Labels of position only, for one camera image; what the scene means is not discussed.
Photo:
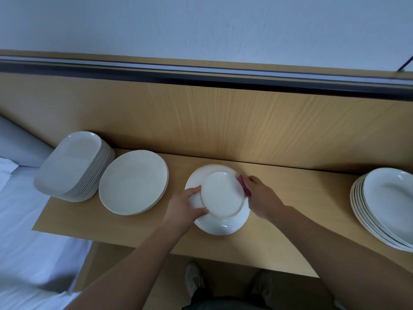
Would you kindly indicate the person's left hand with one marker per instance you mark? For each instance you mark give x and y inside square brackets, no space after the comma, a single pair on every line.
[184,213]

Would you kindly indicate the person's right hand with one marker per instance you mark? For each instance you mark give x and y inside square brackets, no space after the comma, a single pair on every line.
[263,200]

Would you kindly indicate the pink cleaning cloth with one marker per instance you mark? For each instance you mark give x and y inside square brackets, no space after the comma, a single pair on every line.
[244,186]

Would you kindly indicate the stack of cleaned round plates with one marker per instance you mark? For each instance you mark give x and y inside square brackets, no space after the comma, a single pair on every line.
[222,193]

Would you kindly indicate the white glossy round plate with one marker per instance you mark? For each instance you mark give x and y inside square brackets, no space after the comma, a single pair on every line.
[132,180]

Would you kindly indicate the stack of white round plates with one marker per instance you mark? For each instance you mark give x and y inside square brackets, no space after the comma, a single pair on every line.
[387,203]

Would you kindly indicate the pile of white oblong plates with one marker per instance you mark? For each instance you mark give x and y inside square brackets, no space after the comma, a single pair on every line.
[68,161]

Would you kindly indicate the person's left forearm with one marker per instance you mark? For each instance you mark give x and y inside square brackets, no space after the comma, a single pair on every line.
[122,277]

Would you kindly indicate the person's right forearm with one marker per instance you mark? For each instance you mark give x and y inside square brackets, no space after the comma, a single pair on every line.
[348,261]

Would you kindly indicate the white bed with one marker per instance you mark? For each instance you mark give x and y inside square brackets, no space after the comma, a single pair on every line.
[32,248]

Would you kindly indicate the grey upholstered headboard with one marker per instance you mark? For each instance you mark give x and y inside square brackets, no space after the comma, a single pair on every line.
[22,145]

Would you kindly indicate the white pillow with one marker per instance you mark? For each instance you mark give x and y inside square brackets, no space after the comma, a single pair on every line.
[6,171]

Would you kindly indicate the black wall rail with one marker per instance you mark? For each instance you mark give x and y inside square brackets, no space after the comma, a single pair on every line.
[193,77]

